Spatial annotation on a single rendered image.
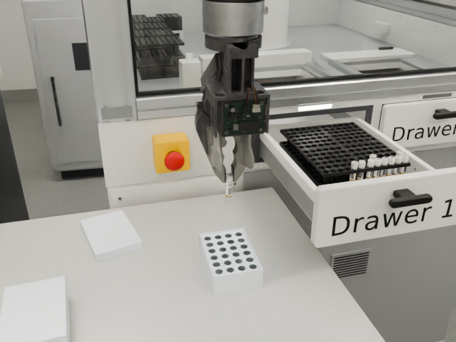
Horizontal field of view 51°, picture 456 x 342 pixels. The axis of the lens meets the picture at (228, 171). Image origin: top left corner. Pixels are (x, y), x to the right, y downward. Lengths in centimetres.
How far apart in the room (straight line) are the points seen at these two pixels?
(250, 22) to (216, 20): 4
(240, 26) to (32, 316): 48
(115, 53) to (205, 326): 52
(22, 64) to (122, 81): 339
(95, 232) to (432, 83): 83
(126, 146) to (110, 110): 8
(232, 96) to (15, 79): 386
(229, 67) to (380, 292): 105
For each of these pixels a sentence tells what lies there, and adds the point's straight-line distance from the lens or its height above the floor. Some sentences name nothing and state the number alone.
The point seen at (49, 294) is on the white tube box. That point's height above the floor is 81.
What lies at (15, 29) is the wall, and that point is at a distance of 428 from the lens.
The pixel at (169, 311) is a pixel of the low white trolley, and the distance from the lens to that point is 77.
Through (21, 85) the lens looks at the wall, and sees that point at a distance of 439.
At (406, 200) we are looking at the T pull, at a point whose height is 91.
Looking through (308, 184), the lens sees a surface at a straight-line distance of 84.
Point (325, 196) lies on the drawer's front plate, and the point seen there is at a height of 92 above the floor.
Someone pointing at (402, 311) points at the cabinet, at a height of 25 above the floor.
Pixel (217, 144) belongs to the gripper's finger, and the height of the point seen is 103.
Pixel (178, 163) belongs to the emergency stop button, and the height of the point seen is 87.
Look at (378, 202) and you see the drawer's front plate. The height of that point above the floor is 89.
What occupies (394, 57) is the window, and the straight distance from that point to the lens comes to 117.
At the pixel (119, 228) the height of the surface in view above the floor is 78.
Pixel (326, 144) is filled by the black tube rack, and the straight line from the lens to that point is 100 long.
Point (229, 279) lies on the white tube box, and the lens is 78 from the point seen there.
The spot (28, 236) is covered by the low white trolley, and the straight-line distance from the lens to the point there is 100.
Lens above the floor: 129
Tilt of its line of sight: 27 degrees down
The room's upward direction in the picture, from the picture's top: straight up
